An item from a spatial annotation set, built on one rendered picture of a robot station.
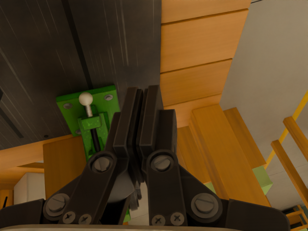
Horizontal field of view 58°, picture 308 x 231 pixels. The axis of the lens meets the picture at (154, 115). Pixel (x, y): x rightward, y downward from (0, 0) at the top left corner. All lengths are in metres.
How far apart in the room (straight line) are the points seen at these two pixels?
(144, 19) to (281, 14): 1.68
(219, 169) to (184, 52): 0.32
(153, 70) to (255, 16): 1.46
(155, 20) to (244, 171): 0.45
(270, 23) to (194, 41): 1.54
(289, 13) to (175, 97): 1.53
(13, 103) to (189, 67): 0.40
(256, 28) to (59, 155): 1.65
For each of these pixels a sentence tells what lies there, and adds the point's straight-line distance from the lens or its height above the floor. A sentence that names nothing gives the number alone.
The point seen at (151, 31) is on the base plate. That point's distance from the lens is 0.55.
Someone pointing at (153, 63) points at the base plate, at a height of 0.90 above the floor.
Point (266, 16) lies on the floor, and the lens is 2.07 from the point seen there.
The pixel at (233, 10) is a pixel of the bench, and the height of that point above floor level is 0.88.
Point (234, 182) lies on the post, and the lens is 0.75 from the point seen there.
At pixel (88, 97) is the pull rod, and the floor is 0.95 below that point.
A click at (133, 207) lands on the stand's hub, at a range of 0.56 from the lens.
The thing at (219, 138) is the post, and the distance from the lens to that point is 0.80.
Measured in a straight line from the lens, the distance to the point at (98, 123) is 0.57.
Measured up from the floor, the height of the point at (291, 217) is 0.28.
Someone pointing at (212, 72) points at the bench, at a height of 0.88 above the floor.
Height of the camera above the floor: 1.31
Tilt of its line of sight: 33 degrees down
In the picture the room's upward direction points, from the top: 162 degrees clockwise
